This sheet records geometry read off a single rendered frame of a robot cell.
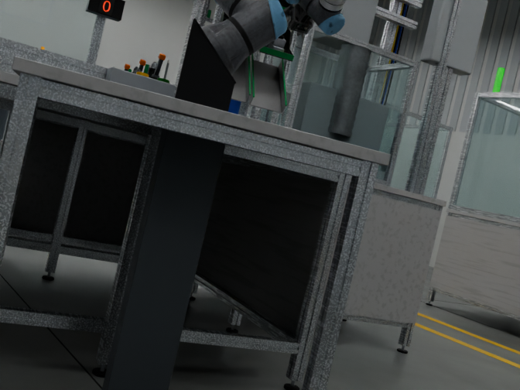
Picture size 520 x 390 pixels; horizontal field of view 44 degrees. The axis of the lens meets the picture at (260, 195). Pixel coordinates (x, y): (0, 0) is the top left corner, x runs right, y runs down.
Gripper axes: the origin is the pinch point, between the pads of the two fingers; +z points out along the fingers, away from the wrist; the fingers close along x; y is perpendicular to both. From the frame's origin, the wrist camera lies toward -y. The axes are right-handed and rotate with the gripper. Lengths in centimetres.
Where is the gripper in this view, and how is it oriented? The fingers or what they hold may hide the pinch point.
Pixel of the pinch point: (287, 29)
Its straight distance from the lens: 240.5
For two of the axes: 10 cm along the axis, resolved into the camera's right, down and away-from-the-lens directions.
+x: 9.2, 1.8, 3.4
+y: -0.4, 9.3, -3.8
